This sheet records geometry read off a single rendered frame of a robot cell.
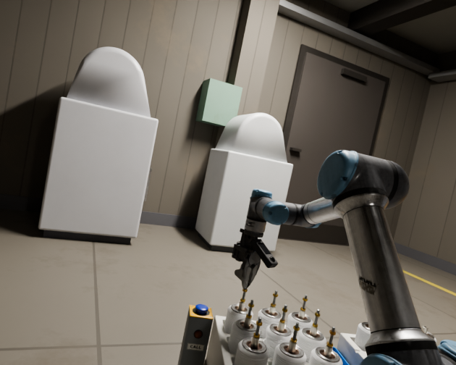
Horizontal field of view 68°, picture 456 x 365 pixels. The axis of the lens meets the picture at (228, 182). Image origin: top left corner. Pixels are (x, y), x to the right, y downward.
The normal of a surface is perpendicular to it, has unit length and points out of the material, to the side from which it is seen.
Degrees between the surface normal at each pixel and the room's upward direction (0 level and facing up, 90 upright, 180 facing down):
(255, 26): 90
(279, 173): 90
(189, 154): 90
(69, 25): 90
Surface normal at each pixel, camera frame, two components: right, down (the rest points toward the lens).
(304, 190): 0.38, 0.14
